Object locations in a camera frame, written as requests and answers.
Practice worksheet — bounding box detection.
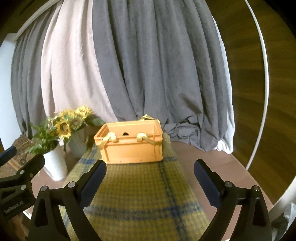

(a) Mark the white hoop stand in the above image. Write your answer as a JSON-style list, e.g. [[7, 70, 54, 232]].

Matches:
[[245, 1, 295, 220]]

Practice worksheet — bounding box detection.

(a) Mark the white round vase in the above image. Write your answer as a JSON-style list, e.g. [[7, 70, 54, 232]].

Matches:
[[43, 145, 68, 181]]

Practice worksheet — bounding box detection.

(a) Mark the green leafy plant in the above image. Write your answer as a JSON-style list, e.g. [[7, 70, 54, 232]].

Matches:
[[28, 116, 59, 155]]

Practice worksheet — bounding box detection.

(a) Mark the grey glass vase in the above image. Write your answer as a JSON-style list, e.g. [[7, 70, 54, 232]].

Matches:
[[68, 129, 87, 158]]

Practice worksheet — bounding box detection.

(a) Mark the yellow sunflower bouquet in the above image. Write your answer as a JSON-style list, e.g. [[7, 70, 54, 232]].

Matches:
[[48, 106, 105, 140]]

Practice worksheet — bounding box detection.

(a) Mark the yellow blue plaid mat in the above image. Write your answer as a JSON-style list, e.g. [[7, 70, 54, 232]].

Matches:
[[59, 133, 211, 241]]

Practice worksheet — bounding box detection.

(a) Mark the white sheer curtain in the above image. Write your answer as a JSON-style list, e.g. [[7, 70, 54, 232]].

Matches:
[[41, 1, 117, 123]]

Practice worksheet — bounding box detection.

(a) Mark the orange plastic storage box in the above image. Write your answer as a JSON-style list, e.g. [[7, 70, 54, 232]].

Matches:
[[94, 115, 163, 165]]

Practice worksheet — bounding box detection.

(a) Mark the grey curtain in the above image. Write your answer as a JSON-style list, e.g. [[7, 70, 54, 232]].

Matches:
[[11, 1, 235, 154]]

